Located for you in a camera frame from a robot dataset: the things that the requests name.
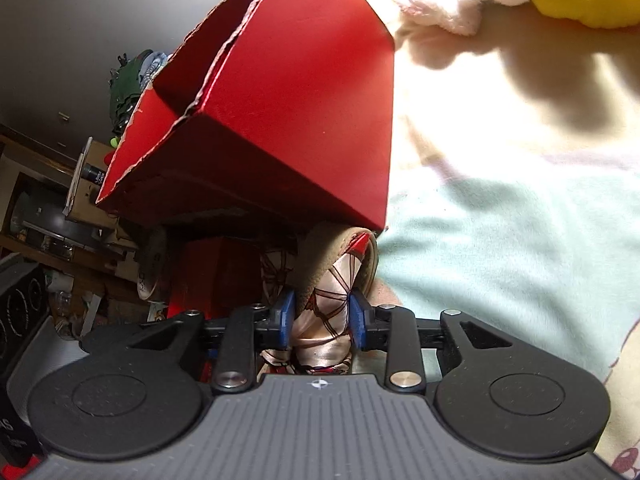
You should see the pale printed blanket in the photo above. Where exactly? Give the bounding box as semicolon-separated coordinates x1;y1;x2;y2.
372;0;640;480

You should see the large red cardboard box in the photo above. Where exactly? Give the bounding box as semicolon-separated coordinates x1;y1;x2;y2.
95;0;396;234

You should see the brown cardboard carton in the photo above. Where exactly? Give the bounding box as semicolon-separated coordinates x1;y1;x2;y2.
64;137;123;226

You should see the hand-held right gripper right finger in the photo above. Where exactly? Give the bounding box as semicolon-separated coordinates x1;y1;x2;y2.
348;291;513;394

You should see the black audio speaker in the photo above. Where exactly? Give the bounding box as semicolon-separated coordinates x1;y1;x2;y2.
0;259;52;378

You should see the green cloth pile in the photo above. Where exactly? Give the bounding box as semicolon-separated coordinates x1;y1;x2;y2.
108;49;173;137

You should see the wooden cabinet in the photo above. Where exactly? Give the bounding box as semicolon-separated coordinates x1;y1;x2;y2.
0;132;151;321

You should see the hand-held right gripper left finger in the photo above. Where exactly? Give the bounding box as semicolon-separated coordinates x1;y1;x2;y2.
127;290;298;395

